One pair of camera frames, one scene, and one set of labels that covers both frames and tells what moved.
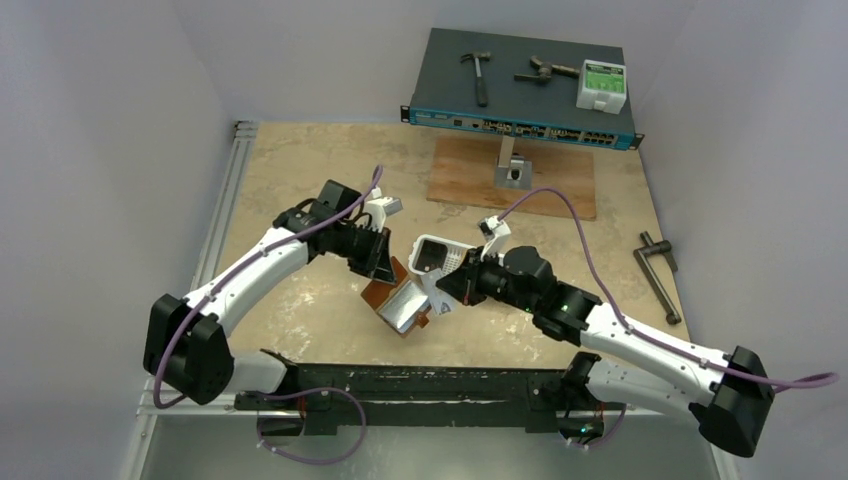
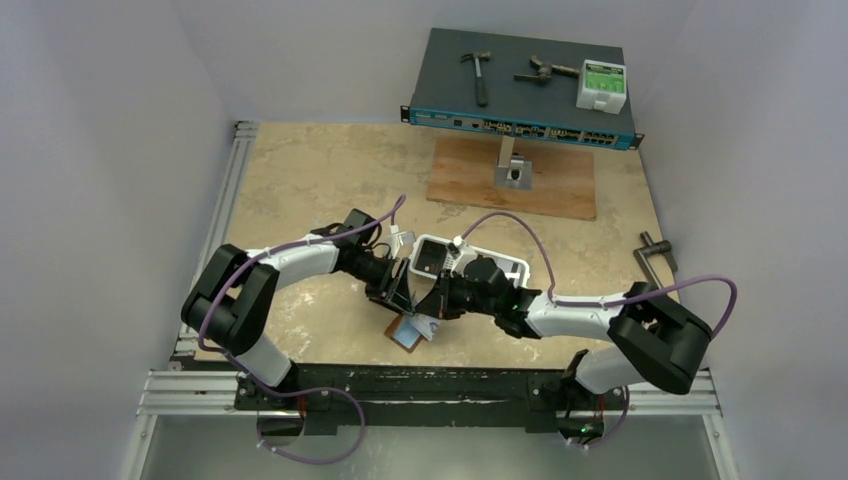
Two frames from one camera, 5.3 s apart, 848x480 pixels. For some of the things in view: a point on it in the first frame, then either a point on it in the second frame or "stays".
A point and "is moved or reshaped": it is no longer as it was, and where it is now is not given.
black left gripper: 376,264 → 400,300
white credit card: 440,301 is moved or reshaped
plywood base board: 462,171 stays
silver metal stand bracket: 512,171 stays
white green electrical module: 602,86 stays
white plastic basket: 431,252 stays
